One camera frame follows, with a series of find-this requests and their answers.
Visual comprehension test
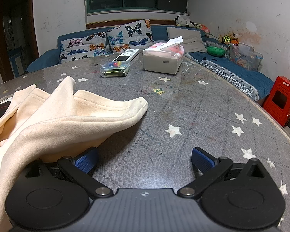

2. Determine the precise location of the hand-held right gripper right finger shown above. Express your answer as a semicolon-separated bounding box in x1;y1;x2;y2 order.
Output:
177;147;266;199

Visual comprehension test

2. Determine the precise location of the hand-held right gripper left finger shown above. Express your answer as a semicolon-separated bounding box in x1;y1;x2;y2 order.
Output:
24;147;113;197

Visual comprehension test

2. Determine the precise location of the cream garment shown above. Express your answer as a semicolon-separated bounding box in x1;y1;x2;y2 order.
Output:
0;76;148;232

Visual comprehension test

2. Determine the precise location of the grey star-print tablecloth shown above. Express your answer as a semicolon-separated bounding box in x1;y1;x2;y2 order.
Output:
0;52;290;232

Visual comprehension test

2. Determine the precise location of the clear plastic box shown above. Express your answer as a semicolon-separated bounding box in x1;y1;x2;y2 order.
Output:
100;61;131;78

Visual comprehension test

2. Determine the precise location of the blue sofa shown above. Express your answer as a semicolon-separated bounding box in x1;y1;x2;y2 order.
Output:
26;25;275;102

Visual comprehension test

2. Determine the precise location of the red plastic stool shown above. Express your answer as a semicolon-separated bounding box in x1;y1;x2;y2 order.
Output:
262;76;290;127

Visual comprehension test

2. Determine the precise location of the pink white tissue pack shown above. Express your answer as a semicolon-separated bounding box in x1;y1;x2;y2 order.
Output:
142;36;185;74

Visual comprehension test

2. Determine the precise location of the clear storage box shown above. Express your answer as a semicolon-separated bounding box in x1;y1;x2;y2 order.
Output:
229;42;263;72

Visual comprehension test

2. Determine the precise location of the green bowl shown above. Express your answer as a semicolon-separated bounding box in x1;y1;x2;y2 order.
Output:
206;46;226;57

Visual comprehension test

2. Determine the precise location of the white remote control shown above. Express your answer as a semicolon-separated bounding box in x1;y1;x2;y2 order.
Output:
113;49;140;62

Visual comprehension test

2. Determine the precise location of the butterfly print cushion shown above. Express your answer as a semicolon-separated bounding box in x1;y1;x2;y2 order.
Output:
106;19;154;54
60;32;109;64

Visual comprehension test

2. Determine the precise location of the grey cushion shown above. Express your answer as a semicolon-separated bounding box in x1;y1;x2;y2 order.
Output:
167;26;207;53

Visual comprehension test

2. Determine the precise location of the blue cabinet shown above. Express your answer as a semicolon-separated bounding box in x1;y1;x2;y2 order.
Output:
8;46;25;76

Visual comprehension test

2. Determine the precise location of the pile of small plush toys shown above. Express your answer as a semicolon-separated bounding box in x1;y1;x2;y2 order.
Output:
219;32;240;46

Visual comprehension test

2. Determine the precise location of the orange plush toy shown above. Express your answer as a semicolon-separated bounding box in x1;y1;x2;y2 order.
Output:
196;24;211;34

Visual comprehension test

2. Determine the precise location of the black white plush toy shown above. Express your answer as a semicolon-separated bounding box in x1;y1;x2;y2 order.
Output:
175;16;196;28

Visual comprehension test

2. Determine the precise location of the wooden doorway frame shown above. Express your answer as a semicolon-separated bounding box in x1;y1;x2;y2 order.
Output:
0;0;39;85

